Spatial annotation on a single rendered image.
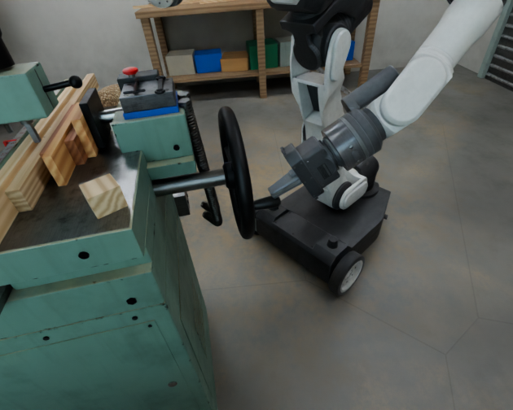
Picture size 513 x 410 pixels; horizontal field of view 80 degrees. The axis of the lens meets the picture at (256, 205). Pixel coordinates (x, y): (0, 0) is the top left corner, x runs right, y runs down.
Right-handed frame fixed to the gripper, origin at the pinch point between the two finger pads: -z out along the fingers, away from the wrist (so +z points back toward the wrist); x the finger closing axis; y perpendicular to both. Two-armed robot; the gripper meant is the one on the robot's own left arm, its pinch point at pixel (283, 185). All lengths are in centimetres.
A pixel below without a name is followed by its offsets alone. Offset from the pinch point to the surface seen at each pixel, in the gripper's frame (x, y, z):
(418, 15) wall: -141, -306, 198
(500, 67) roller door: -199, -225, 218
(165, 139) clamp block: 16.7, -11.4, -14.0
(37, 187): 26.5, -1.3, -31.7
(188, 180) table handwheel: 7.6, -10.1, -16.4
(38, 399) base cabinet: -3, 11, -68
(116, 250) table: 16.0, 11.5, -23.5
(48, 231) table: 23.1, 8.9, -29.0
